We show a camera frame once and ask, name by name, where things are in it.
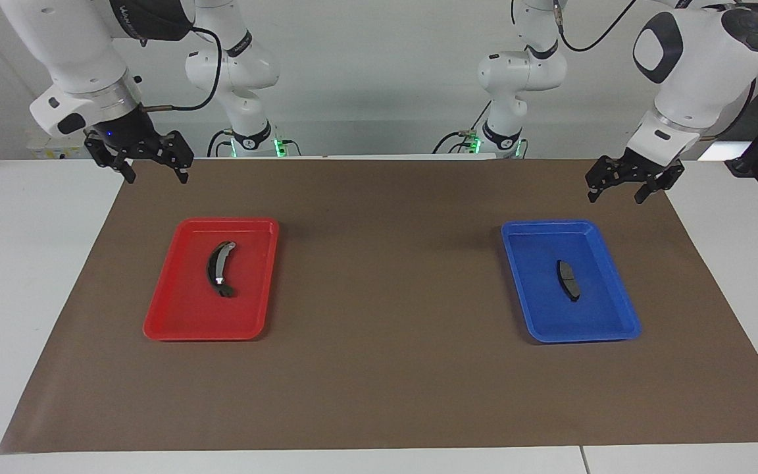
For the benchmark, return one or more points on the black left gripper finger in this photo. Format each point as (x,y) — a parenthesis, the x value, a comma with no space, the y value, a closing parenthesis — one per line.
(601,176)
(663,180)

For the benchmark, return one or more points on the red plastic tray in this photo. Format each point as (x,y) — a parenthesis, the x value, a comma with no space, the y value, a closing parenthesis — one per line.
(181,309)

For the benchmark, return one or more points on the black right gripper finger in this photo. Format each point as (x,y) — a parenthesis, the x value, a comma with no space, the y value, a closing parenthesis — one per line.
(179,153)
(110,155)

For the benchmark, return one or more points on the brown table mat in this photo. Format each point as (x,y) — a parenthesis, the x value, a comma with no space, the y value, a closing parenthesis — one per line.
(379,368)

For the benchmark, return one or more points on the blue plastic tray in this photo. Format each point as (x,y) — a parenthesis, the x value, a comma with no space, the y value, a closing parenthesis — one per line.
(589,322)

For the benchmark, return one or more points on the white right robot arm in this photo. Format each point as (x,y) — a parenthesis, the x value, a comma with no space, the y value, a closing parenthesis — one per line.
(76,52)

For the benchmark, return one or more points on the curved brake shoe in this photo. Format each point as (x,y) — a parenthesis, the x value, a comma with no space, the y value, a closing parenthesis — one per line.
(213,266)

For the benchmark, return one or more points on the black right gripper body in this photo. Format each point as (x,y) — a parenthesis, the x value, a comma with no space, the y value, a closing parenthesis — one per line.
(130,135)

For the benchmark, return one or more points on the dark brake pad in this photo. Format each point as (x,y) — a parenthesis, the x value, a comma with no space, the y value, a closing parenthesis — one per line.
(567,280)

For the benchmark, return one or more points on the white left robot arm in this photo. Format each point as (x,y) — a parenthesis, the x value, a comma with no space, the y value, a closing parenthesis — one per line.
(682,79)

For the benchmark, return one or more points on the white box yellow label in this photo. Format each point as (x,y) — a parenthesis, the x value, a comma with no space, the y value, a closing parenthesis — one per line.
(50,150)

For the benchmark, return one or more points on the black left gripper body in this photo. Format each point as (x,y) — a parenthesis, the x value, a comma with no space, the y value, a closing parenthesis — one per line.
(642,170)

